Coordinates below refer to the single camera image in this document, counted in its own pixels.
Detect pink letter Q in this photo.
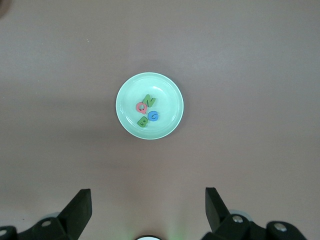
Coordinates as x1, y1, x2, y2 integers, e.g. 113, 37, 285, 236
135, 100, 149, 115

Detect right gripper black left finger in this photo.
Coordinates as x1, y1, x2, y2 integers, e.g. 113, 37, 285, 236
17, 188, 93, 240

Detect blue letter G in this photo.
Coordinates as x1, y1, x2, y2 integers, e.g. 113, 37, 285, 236
146, 110, 160, 122

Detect green letter Z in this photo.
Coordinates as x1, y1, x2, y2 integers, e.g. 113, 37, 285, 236
142, 93, 157, 109

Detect brown table cover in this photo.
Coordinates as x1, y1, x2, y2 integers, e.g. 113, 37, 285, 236
0, 0, 320, 240

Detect light green round plate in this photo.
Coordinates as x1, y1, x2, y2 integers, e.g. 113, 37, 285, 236
115, 71, 185, 141

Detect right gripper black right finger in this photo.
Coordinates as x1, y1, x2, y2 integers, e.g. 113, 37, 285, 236
201, 186, 268, 240

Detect green letter B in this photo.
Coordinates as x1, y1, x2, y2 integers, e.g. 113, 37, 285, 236
136, 114, 150, 129

